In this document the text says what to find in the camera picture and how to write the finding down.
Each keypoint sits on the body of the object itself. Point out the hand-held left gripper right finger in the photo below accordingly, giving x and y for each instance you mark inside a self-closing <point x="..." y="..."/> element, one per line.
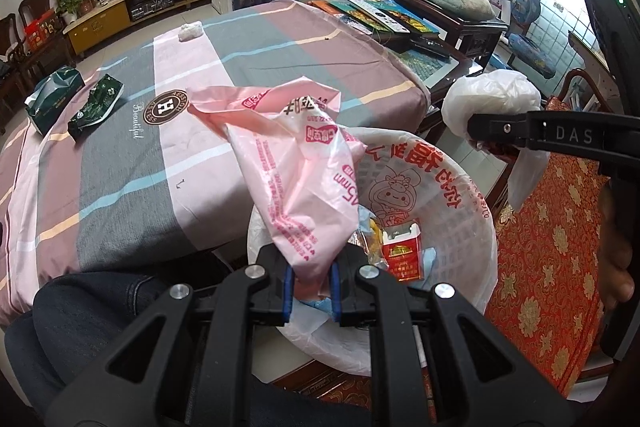
<point x="335" y="297"/>

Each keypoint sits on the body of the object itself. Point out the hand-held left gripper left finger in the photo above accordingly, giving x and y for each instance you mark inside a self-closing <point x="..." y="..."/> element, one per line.
<point x="287" y="297"/>

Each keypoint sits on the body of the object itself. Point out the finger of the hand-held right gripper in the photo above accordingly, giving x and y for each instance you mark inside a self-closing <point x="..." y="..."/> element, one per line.
<point x="500" y="127"/>
<point x="507" y="151"/>

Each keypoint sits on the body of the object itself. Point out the white plastic bag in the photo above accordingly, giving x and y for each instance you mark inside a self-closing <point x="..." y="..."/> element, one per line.
<point x="490" y="94"/>

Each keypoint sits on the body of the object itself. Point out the yellow snack wrapper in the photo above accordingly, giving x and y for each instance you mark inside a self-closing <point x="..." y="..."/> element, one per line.
<point x="372" y="237"/>

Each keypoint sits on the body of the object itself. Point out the red cigarette box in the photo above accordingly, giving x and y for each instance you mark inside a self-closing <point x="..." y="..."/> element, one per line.
<point x="402" y="254"/>

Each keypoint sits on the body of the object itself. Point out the white wastebasket with printed liner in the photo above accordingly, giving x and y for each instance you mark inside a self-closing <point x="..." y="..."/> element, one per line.
<point x="450" y="232"/>

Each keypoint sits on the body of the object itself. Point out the light blue face mask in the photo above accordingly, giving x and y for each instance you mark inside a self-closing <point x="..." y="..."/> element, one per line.
<point x="429" y="259"/>

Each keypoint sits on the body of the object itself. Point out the pink printed plastic bag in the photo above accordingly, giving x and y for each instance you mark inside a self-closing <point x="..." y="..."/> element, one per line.
<point x="290" y="177"/>

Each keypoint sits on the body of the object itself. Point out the person's right hand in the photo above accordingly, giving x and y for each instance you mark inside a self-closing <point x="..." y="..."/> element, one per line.
<point x="617" y="252"/>

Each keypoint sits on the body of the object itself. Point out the dark wooden table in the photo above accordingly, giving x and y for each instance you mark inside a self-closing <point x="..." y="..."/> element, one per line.
<point x="475" y="32"/>

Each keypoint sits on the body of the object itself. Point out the black remote control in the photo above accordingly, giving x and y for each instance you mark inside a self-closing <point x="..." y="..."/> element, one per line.
<point x="430" y="48"/>

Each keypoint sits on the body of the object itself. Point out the red floral chair cushion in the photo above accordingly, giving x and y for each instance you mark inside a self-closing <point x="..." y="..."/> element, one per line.
<point x="550" y="257"/>

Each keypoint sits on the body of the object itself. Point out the blue child seat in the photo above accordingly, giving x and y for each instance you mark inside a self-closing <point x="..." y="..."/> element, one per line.
<point x="527" y="7"/>

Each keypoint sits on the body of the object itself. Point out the row of picture books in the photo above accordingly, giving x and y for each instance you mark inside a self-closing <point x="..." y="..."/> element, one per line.
<point x="425" y="24"/>

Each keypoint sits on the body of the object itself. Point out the white remote control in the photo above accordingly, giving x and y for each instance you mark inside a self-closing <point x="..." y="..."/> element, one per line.
<point x="377" y="13"/>

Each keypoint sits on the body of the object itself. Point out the striped bed sheet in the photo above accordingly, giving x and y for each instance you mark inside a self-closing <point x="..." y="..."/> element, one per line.
<point x="125" y="187"/>

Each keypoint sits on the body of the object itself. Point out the person's leg in jeans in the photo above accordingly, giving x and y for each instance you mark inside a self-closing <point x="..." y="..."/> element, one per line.
<point x="75" y="317"/>

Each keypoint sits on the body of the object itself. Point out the small dark green packet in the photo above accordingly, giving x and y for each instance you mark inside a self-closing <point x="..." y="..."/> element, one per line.
<point x="97" y="104"/>

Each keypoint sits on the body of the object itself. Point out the white tissue wad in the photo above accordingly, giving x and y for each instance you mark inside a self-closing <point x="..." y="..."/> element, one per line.
<point x="191" y="32"/>

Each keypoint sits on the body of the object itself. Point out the large dark green packet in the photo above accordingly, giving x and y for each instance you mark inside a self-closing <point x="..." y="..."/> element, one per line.
<point x="52" y="99"/>

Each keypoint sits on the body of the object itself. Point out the yellow wooden television cabinet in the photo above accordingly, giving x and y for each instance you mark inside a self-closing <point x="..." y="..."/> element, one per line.
<point x="100" y="24"/>

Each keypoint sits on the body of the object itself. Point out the dark wooden chair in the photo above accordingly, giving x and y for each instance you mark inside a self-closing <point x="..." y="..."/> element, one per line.
<point x="47" y="52"/>
<point x="10" y="57"/>

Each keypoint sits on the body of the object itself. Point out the red gift box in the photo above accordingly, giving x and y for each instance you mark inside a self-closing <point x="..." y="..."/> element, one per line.
<point x="42" y="32"/>

